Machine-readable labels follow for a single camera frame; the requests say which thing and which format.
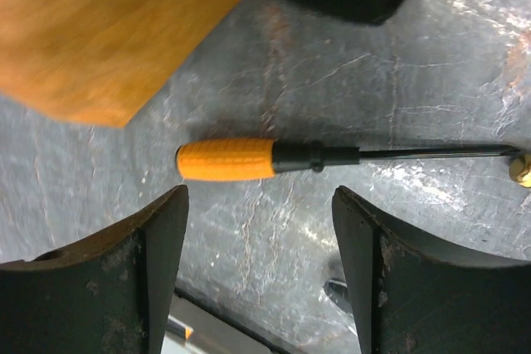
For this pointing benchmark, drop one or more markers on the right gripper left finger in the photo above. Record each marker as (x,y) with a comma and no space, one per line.
(107,293)

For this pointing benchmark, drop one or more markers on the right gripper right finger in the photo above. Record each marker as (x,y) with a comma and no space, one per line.
(413,292)

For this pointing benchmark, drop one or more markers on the brass hex nut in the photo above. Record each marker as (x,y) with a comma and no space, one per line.
(520,170)

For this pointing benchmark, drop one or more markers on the brown canvas tote bag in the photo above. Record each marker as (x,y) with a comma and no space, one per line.
(98,61)

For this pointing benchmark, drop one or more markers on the orange handled pliers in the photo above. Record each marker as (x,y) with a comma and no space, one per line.
(335,288)

